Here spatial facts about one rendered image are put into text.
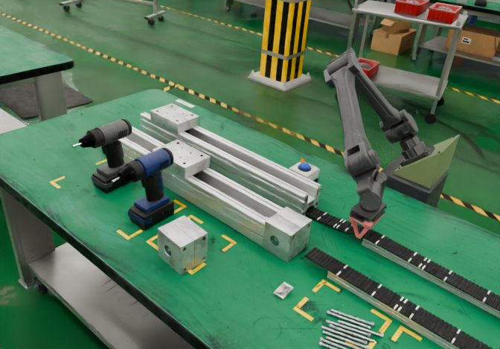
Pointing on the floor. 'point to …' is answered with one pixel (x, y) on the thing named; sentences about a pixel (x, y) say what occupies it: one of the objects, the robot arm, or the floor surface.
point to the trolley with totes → (402, 84)
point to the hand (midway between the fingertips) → (362, 231)
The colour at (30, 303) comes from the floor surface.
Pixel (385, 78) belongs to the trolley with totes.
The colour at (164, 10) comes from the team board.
